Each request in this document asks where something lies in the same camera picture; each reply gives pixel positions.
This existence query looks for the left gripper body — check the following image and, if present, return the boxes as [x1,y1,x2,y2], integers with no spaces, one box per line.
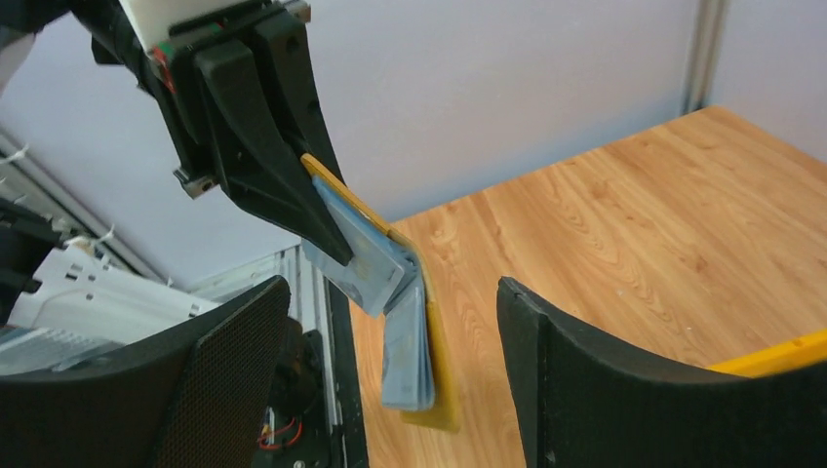
[69,1,310,198]

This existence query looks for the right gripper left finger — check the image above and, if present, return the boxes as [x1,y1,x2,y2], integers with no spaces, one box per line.
[1,277,291,467]

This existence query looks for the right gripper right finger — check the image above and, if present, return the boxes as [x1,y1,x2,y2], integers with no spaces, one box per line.
[496,277,826,467]

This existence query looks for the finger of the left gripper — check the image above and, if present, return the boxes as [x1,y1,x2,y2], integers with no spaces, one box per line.
[195,40,353,263]
[255,9,342,177]

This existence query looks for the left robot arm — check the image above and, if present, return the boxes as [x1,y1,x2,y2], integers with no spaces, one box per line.
[1,1,354,343]

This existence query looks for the yellow three-compartment bin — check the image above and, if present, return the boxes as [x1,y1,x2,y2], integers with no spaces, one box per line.
[708,329,826,378]

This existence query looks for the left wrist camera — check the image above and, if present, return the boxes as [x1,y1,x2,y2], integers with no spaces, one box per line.
[118,0,282,58]

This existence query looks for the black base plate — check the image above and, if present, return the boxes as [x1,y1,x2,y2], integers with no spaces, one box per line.
[252,279,370,467]

